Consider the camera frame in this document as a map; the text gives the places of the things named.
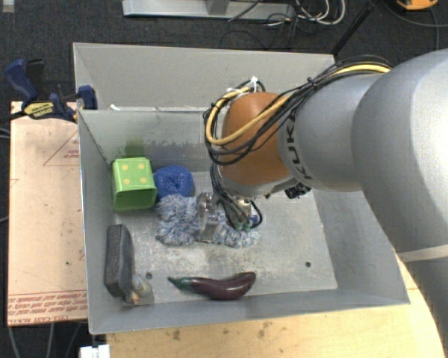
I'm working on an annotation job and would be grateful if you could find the black cylinder on white bracket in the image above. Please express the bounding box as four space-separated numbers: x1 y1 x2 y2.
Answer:
283 183 313 201

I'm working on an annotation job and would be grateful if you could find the purple toy eggplant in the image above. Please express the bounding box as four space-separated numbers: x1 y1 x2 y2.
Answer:
167 271 258 301

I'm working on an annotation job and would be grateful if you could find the small grey toy animal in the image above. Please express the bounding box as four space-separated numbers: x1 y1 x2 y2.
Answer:
122 274 155 307

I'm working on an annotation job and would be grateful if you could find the blue mesh scrubber ball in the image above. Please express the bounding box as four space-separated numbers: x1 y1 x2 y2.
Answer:
152 164 196 201

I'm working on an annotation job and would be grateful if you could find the blue and white fuzzy cloth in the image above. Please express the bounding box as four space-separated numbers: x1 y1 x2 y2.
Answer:
155 193 261 250

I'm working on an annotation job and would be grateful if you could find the grey metal bin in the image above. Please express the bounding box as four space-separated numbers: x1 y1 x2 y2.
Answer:
72 42 411 336

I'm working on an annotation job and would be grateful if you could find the green cube with yellow dots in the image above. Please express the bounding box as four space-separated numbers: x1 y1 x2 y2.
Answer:
111 157 159 213

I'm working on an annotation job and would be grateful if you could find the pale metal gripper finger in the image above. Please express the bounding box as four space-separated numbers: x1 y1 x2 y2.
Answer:
196 192 219 243

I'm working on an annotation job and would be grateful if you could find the brown cardboard board red print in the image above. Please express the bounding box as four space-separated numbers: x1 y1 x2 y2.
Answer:
7 101 89 327

